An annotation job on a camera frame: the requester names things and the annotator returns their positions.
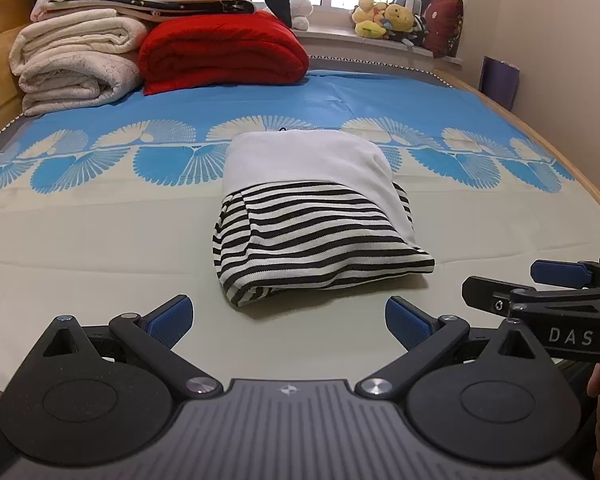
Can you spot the blue fan-print bed sheet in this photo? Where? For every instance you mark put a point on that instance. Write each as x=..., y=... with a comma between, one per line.
x=80, y=240

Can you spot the black-and-white striped plush toy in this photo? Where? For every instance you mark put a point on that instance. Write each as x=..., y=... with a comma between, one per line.
x=418, y=29

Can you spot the white plush toy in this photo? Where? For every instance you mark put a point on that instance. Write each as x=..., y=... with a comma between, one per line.
x=301, y=10

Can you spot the striped and white child's top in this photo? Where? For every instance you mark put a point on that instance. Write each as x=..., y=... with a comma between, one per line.
x=305, y=240

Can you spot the white window sill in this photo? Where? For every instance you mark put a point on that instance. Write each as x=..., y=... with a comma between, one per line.
x=340, y=42

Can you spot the red folded blanket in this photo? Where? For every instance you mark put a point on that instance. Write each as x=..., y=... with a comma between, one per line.
x=220, y=50

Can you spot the yellow and blue plush toy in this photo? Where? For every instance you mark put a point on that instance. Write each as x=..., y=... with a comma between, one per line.
x=399, y=19

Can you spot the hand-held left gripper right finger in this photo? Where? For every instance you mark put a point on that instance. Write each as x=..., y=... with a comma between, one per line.
x=410, y=322

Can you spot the yellow duck plush toy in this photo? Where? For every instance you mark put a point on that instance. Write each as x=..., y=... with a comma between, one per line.
x=367, y=17

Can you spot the dark dotted folded blanket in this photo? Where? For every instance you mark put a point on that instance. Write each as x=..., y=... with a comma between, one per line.
x=205, y=8

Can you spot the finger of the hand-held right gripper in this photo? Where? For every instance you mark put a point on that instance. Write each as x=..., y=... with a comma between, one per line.
x=555, y=272
x=485, y=292

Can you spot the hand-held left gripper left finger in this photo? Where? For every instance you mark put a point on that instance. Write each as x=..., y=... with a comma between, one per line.
x=172, y=317

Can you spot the purple box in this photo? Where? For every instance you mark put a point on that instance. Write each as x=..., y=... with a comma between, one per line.
x=500, y=82

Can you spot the dark red cushion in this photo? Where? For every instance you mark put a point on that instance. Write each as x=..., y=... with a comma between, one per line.
x=444, y=27

